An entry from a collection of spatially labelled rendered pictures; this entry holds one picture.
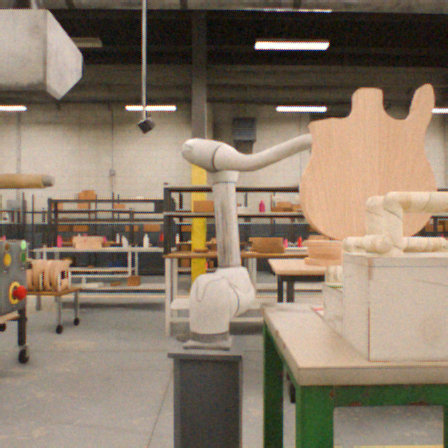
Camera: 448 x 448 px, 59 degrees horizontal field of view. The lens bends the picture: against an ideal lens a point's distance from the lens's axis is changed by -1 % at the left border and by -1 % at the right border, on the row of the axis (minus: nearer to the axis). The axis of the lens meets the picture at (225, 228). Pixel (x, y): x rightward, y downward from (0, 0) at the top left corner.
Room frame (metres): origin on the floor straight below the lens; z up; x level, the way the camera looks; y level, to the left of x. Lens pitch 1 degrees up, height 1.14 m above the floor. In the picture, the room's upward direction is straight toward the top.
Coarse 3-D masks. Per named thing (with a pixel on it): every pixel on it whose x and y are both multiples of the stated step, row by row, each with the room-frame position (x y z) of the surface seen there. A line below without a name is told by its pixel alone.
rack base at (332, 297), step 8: (328, 288) 0.90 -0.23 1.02; (336, 288) 0.85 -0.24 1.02; (328, 296) 0.90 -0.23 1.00; (336, 296) 0.84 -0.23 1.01; (328, 304) 0.90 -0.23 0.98; (336, 304) 0.84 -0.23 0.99; (328, 312) 0.90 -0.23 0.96; (336, 312) 0.84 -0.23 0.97; (328, 320) 0.90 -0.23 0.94; (336, 320) 0.84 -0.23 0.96; (336, 328) 0.84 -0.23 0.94
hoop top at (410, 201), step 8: (392, 192) 0.67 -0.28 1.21; (400, 192) 0.67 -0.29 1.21; (408, 192) 0.67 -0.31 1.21; (416, 192) 0.67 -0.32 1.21; (424, 192) 0.67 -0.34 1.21; (432, 192) 0.67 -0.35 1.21; (440, 192) 0.67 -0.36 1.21; (384, 200) 0.67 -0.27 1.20; (400, 200) 0.66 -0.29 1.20; (408, 200) 0.66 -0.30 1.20; (416, 200) 0.66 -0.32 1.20; (424, 200) 0.66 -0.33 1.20; (432, 200) 0.66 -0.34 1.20; (440, 200) 0.66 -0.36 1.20; (408, 208) 0.66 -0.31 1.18; (416, 208) 0.66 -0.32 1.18; (424, 208) 0.66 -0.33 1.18; (432, 208) 0.66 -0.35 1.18; (440, 208) 0.66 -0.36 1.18
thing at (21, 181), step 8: (0, 176) 0.81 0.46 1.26; (8, 176) 0.81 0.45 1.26; (16, 176) 0.81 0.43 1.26; (24, 176) 0.81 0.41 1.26; (32, 176) 0.81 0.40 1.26; (40, 176) 0.81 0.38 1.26; (0, 184) 0.81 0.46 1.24; (8, 184) 0.81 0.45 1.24; (16, 184) 0.81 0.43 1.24; (24, 184) 0.81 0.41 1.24; (32, 184) 0.81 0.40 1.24; (40, 184) 0.81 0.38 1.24
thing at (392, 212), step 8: (392, 200) 0.66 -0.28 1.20; (384, 208) 0.67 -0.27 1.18; (392, 208) 0.66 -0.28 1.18; (400, 208) 0.66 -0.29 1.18; (384, 216) 0.67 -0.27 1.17; (392, 216) 0.66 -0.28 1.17; (400, 216) 0.66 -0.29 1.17; (384, 224) 0.67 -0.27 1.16; (392, 224) 0.66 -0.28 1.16; (400, 224) 0.66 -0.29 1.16; (384, 232) 0.67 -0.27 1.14; (392, 232) 0.66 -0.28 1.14; (400, 232) 0.66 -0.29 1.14; (392, 240) 0.66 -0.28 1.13; (400, 240) 0.66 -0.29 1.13; (392, 248) 0.66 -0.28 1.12; (400, 248) 0.66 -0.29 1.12; (384, 256) 0.67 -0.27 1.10; (392, 256) 0.66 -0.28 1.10; (400, 256) 0.66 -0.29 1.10
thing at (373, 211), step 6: (366, 204) 0.75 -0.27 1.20; (372, 204) 0.74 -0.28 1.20; (366, 210) 0.75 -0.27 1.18; (372, 210) 0.74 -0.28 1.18; (378, 210) 0.74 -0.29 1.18; (366, 216) 0.75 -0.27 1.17; (372, 216) 0.74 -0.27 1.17; (378, 216) 0.74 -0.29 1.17; (366, 222) 0.75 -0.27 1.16; (372, 222) 0.74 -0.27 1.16; (378, 222) 0.74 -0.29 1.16; (366, 228) 0.75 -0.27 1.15; (372, 228) 0.74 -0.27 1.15; (378, 228) 0.74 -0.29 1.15; (366, 234) 0.75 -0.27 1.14; (372, 234) 0.74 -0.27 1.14; (378, 234) 0.74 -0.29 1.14; (366, 252) 0.76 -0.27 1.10; (372, 252) 0.74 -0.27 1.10
